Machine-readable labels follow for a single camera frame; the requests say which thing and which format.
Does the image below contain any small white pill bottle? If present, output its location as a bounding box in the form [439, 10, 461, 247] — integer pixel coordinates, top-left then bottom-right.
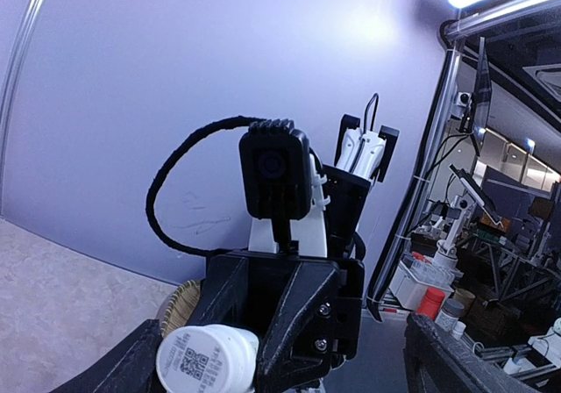
[155, 325, 259, 393]

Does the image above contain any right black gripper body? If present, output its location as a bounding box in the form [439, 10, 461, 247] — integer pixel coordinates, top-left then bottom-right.
[215, 251, 365, 358]

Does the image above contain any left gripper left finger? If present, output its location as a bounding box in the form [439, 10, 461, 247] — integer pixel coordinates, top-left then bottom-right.
[53, 319, 165, 393]

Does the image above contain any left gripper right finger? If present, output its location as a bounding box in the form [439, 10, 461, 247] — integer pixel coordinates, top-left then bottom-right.
[403, 314, 533, 393]

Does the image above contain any left aluminium frame post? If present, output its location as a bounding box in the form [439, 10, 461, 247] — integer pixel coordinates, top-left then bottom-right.
[0, 0, 56, 157]

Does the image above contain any red capped background bottle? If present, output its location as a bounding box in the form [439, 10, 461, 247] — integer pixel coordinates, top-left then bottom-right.
[416, 287, 446, 320]

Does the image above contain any white storage box background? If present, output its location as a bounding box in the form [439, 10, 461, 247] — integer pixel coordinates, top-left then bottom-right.
[389, 252, 455, 311]

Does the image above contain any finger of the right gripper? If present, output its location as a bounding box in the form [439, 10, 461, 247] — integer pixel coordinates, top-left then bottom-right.
[256, 261, 340, 392]
[188, 255, 248, 325]

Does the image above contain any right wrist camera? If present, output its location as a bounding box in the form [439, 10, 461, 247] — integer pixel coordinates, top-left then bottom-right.
[239, 119, 330, 258]

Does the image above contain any woven bamboo tray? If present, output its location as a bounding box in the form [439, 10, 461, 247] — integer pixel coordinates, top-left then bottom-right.
[157, 280, 202, 338]

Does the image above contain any grey capped background bottle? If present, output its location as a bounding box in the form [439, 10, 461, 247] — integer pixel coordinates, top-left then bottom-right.
[435, 298, 465, 332]

